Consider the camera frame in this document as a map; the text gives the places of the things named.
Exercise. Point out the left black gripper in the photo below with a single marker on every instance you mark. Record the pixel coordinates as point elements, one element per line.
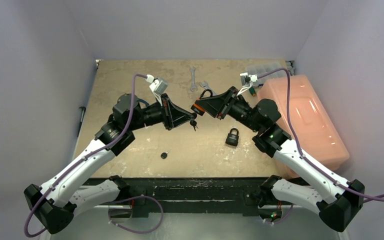
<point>172,115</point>

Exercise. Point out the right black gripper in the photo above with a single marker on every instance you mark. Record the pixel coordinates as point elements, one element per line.
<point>228,103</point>

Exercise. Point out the black key bunch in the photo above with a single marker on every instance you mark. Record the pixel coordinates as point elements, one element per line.
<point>194,124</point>

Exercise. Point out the single black key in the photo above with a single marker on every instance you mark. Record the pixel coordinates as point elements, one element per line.
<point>164,155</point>

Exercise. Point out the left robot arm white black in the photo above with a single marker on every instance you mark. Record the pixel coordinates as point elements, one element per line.
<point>56,202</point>

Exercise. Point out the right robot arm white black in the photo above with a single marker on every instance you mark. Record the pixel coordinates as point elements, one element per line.
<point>333,198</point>

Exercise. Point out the large silver wrench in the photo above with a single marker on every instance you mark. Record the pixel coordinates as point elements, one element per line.
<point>206,86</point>

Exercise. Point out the small silver wrench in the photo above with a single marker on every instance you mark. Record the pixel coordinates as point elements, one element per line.
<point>193,82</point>

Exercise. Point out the clear plastic organizer box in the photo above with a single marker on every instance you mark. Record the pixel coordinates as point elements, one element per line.
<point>262,69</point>

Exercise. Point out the pink plastic toolbox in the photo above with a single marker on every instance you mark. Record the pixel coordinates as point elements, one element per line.
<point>316,132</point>

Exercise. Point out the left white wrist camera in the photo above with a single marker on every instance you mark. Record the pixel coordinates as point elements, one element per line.
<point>157,86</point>

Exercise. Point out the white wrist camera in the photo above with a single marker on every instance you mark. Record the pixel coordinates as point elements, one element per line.
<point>248,81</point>
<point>157,86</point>

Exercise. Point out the green handle screwdriver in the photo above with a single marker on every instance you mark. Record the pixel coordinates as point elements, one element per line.
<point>252,91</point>

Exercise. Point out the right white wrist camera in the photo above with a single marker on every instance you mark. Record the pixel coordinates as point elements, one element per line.
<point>248,81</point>

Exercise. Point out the blue handle pliers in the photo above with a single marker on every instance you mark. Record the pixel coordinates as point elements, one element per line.
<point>146,104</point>

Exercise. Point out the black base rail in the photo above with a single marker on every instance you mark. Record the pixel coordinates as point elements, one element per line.
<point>201,195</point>

